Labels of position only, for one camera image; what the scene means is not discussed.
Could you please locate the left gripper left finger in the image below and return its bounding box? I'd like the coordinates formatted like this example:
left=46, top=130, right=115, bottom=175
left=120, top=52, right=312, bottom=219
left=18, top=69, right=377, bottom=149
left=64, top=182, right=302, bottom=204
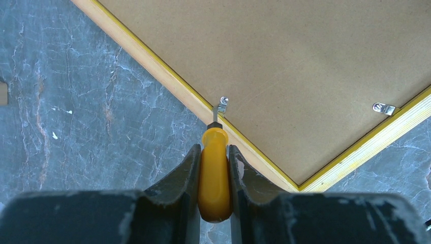
left=1, top=144, right=201, bottom=243

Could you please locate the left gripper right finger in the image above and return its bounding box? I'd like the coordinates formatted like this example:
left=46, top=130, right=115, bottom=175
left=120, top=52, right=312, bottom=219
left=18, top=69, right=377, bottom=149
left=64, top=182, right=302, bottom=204
left=228, top=145, right=430, bottom=243

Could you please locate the orange handled screwdriver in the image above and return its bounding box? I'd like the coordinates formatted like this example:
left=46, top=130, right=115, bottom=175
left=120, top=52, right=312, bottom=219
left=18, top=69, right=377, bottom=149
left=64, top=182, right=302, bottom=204
left=198, top=107, right=233, bottom=223

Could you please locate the yellow picture frame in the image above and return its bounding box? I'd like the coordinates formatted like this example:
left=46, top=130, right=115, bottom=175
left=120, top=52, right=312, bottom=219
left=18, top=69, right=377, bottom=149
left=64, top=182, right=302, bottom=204
left=73, top=1, right=430, bottom=192

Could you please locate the metal retaining clip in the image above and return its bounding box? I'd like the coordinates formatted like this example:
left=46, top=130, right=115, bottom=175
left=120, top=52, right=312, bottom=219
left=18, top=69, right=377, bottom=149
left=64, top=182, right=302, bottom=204
left=217, top=96, right=229, bottom=117
left=372, top=102, right=398, bottom=116

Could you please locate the small wooden cube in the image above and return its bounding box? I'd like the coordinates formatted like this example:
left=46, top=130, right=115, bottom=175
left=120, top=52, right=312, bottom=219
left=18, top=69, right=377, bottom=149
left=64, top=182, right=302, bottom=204
left=0, top=82, right=8, bottom=106

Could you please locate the brown frame backing board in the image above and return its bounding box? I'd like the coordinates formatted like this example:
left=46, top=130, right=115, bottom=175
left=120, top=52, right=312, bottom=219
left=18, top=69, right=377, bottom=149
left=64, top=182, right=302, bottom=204
left=102, top=1, right=430, bottom=184

